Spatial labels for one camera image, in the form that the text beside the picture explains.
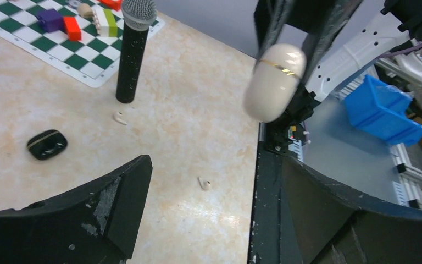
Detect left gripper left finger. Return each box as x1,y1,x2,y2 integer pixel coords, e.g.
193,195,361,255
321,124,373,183
0,155,153,263

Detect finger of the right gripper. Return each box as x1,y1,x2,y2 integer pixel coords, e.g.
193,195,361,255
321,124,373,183
302,0,361,85
253,0,296,60

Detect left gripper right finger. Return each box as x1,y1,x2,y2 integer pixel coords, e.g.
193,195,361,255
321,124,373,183
282,158,422,263

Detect white earbud charging case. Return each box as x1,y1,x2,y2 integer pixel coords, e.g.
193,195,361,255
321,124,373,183
243,43,306,123

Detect black earbud charging case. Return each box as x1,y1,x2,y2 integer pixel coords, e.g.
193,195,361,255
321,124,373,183
26,129,68,161

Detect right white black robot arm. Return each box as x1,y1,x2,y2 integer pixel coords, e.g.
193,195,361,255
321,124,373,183
243,1,422,156

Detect right circuit board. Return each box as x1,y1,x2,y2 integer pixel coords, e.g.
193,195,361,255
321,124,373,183
288,124,311,146

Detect blue plastic bin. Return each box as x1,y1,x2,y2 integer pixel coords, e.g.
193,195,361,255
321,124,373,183
344,74,422,146

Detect white earbud near microphone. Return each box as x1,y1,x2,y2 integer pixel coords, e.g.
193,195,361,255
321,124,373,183
113,112,128,125

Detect white earbud near front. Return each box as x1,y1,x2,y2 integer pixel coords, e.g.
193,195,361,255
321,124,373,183
197,177,212,191

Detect black microphone grey head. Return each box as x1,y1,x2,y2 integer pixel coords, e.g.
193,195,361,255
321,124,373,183
115,0,157,104

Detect large red block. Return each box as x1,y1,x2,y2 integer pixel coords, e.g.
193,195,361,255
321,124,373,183
99,0,122,11

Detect yellow-green block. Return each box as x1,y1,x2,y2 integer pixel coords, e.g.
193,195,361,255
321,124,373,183
93,7,118,37

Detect green white chessboard mat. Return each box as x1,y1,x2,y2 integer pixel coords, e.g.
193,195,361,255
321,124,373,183
0,0,166,89

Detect small red block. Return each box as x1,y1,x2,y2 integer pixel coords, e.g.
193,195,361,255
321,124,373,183
63,16,81,41

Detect clear round piece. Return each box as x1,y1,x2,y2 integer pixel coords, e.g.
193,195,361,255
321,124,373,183
66,0,81,9

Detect purple block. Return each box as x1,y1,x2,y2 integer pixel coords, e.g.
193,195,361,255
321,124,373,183
36,8,64,33

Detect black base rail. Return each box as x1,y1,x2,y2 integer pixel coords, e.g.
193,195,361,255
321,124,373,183
247,124,303,263

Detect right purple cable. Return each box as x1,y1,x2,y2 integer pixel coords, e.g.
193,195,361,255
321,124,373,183
375,31,422,61

